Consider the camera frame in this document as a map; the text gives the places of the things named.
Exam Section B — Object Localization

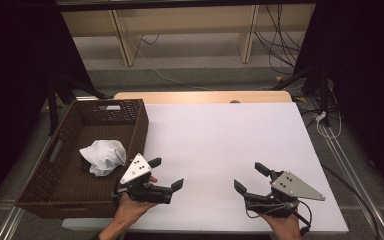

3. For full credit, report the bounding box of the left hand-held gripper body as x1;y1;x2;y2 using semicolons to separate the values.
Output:
113;152;174;205

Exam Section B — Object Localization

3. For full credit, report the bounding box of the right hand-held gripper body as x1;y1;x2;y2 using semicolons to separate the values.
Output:
243;170;327;220

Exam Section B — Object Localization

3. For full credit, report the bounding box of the white cloth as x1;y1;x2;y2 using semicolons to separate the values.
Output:
78;139;128;178

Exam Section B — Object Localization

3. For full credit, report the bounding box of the brown woven basket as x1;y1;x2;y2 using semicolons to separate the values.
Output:
14;98;150;220

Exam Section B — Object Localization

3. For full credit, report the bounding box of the person's left hand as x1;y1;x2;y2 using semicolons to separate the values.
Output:
112;193;159;232

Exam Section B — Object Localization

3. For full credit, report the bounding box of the person's right hand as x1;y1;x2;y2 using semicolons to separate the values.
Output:
262;209;304;240

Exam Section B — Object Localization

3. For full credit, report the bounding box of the white table mat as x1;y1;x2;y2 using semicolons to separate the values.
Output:
62;102;350;234

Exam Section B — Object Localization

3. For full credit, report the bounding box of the light wooden table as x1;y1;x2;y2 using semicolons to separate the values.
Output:
113;90;293;105

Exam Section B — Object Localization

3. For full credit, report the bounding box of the black tripod stand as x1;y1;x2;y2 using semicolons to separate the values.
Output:
45;73;115;137
271;63;333;128

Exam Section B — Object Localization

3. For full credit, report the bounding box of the black curtain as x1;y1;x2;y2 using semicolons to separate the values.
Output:
293;0;384;208
0;0;96;219

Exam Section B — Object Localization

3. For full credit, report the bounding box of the light wooden shelf unit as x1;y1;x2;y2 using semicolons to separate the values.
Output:
60;2;316;68

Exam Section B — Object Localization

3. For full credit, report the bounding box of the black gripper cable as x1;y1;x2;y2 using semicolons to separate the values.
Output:
245;199;313;237

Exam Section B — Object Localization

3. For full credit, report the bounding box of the thick black floor cable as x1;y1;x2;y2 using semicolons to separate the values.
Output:
319;162;381;240

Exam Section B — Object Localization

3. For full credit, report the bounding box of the white cable with plug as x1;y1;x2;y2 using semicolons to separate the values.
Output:
314;110;343;140

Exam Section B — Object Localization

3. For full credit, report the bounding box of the thin white floor cable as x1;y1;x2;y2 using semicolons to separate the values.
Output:
126;33;215;92

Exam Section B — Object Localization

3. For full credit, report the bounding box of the short black cable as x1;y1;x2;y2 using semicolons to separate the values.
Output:
140;33;160;47

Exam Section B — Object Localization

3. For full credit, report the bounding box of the bundle of black cables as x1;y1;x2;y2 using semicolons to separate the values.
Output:
253;4;303;76

